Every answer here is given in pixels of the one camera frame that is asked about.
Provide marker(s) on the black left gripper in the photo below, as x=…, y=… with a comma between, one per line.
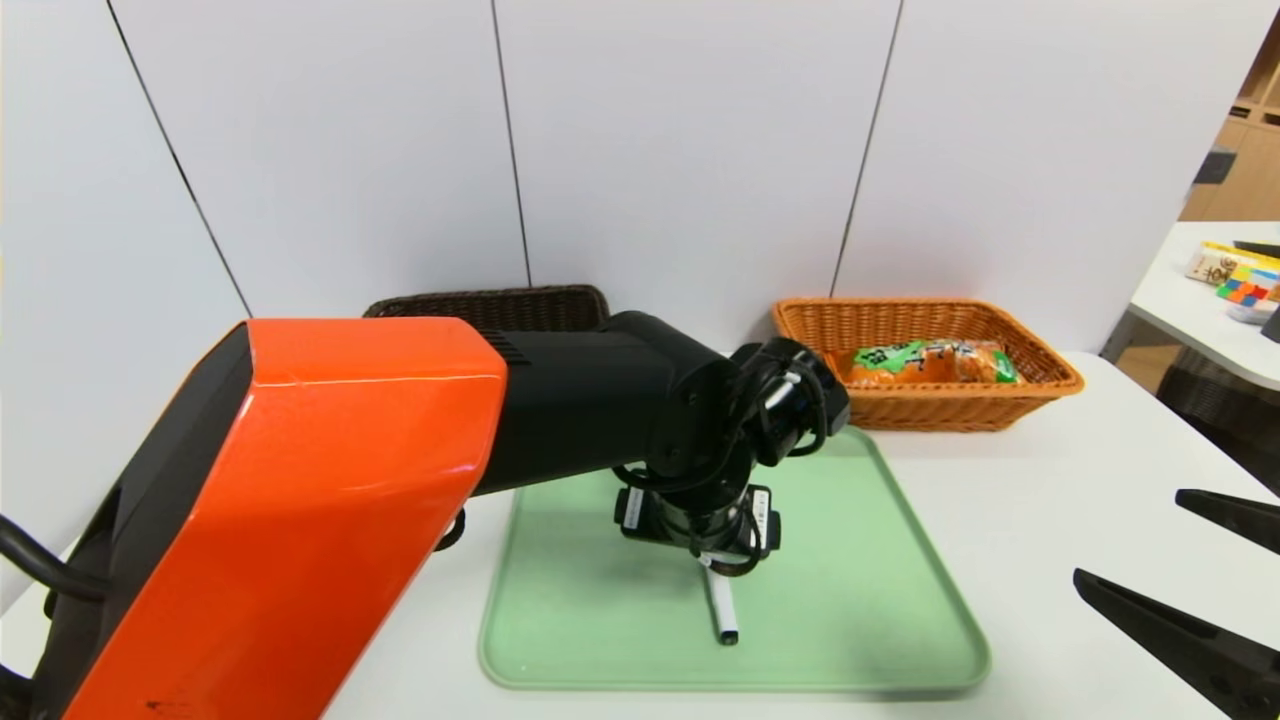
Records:
x=640, y=512

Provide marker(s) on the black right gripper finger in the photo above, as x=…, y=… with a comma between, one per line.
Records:
x=1190, y=645
x=1240, y=518

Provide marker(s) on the white marker pen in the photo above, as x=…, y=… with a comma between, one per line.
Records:
x=722, y=610

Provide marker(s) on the orange snack bag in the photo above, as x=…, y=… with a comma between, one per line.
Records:
x=940, y=365

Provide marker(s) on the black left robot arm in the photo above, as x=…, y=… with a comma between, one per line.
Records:
x=350, y=480

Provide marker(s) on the dark brown wicker basket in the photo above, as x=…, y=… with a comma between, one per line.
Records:
x=500, y=305

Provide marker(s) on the orange wicker basket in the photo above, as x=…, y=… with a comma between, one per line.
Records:
x=950, y=410

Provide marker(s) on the dark grey ribbed bin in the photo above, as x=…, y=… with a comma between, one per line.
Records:
x=1210, y=400

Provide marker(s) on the small black box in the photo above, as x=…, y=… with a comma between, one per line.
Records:
x=1273, y=328

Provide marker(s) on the white round dish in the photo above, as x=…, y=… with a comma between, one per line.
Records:
x=1248, y=313

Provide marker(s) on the colourful puzzle cube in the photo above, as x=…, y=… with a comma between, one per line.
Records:
x=1245, y=292

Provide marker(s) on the white side table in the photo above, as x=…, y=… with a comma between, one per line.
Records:
x=1165, y=290

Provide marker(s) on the small printed wooden box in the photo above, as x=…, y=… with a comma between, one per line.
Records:
x=1208, y=268

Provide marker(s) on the light green plastic tray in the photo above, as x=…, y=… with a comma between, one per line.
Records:
x=880, y=600

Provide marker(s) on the yellow flat booklet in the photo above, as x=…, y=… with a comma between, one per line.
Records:
x=1255, y=258

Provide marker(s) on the wooden shelf unit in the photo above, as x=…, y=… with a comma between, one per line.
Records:
x=1250, y=170

